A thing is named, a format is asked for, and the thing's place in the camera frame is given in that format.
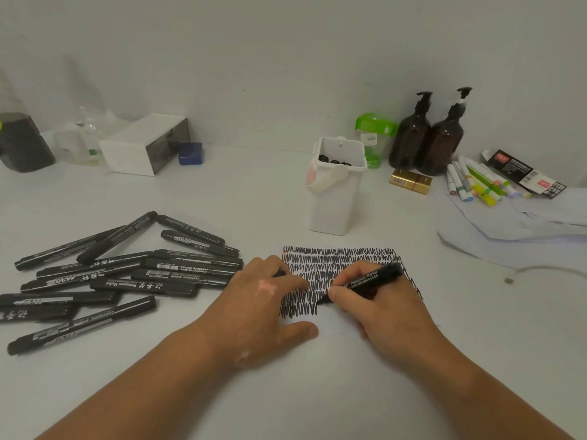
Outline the small blue box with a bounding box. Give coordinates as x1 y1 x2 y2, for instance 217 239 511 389
177 141 204 166

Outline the white cable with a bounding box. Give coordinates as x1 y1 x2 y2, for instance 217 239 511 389
504 265 587 285

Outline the person's left forearm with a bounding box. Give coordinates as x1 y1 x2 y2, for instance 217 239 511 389
36 320 230 440

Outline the small gold box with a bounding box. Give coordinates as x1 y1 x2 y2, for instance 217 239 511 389
389 168 434 196

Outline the person's right forearm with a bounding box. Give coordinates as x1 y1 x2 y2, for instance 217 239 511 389
408 329 574 440

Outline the black and red cardboard box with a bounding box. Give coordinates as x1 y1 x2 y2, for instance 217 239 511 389
480 148 567 200

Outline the clear jar with green lid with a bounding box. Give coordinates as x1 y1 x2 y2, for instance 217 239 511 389
355 112 399 169

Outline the white box with grey front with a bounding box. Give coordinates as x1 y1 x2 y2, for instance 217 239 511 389
98 113 191 177

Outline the person's left hand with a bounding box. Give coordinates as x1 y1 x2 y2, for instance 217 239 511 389
197 255 320 370

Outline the clear bottle with dark liquid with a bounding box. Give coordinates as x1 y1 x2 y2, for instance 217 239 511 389
0 64 56 174

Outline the white paper with black scribbles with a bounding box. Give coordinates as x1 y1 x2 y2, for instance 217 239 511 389
278 244 443 335

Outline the pile of black markers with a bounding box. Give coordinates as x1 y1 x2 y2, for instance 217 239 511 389
0 210 245 357

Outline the person's right hand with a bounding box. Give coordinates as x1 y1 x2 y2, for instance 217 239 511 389
328 260 448 367

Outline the bunch of pastel highlighter pens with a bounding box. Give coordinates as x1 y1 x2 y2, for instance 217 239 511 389
445 154 533 209

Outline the pile of loose white sheets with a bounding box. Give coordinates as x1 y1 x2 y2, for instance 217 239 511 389
435 187 587 271

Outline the white plastic container with handle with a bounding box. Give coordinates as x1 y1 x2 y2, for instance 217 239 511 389
304 136 369 236

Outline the brown pump bottle white neck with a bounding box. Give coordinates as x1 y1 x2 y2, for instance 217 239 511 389
417 86 473 176

